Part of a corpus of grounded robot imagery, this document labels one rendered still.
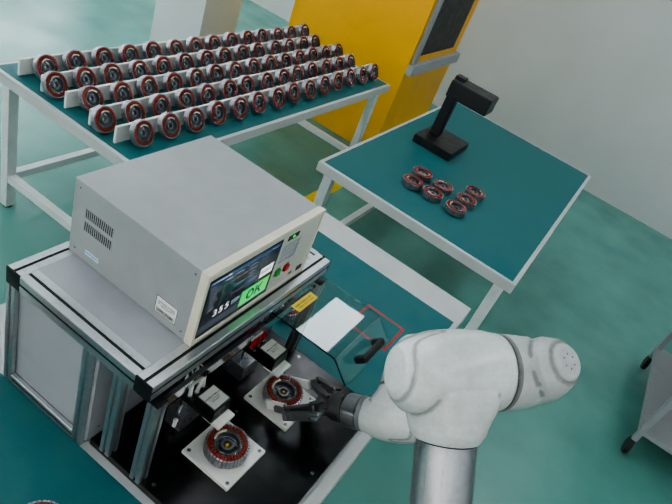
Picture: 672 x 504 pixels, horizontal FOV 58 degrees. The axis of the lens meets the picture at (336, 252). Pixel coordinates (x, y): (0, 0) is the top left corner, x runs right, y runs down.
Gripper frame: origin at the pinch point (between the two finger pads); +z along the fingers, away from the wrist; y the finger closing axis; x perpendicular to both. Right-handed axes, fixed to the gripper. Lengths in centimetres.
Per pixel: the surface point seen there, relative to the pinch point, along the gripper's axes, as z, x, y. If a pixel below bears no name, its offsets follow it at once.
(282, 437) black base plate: -5.0, -6.8, -9.4
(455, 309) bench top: -16, -16, 91
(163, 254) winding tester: -2, 55, -32
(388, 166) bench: 47, 20, 168
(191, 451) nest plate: 6.3, 1.1, -30.3
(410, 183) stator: 30, 15, 158
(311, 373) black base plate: 1.1, -3.3, 15.5
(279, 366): -0.2, 8.7, -0.1
